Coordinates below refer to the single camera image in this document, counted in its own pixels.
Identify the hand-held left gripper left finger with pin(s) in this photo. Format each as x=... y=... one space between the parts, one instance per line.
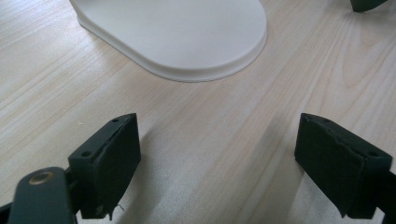
x=106 y=168

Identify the white oval tray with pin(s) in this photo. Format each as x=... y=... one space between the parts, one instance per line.
x=174 y=34

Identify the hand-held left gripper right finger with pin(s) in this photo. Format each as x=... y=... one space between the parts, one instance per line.
x=339 y=168

